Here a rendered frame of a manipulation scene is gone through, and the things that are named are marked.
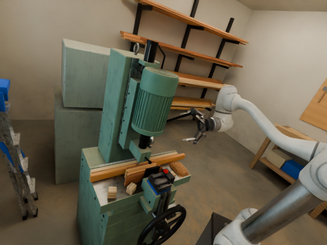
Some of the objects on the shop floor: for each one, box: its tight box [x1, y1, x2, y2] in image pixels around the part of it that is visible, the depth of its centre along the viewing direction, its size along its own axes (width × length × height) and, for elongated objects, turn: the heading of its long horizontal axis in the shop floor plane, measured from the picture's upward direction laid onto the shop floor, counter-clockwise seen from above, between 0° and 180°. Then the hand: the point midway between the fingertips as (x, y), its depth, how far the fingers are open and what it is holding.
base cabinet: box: [76, 159, 164, 245], centre depth 137 cm, size 45×58×71 cm
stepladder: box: [0, 79, 38, 221], centre depth 129 cm, size 27×25×116 cm
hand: (184, 126), depth 91 cm, fingers open, 13 cm apart
